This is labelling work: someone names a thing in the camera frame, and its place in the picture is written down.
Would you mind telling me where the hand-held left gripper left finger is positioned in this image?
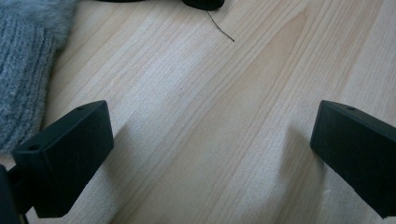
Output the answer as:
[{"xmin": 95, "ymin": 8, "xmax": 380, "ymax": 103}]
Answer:
[{"xmin": 11, "ymin": 99, "xmax": 115, "ymax": 219}]

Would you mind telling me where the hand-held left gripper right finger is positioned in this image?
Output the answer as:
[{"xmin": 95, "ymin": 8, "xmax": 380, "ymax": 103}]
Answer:
[{"xmin": 309, "ymin": 99, "xmax": 396, "ymax": 219}]

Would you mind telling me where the thin dark thread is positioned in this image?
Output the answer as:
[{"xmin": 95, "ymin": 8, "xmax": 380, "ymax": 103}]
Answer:
[{"xmin": 205, "ymin": 10, "xmax": 235, "ymax": 43}]

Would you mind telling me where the black glove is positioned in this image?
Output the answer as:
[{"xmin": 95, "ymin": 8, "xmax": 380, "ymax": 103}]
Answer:
[{"xmin": 181, "ymin": 0, "xmax": 226, "ymax": 11}]

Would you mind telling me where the grey knitted cloth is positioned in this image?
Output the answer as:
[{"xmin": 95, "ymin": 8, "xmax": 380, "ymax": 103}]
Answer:
[{"xmin": 0, "ymin": 0, "xmax": 78, "ymax": 156}]

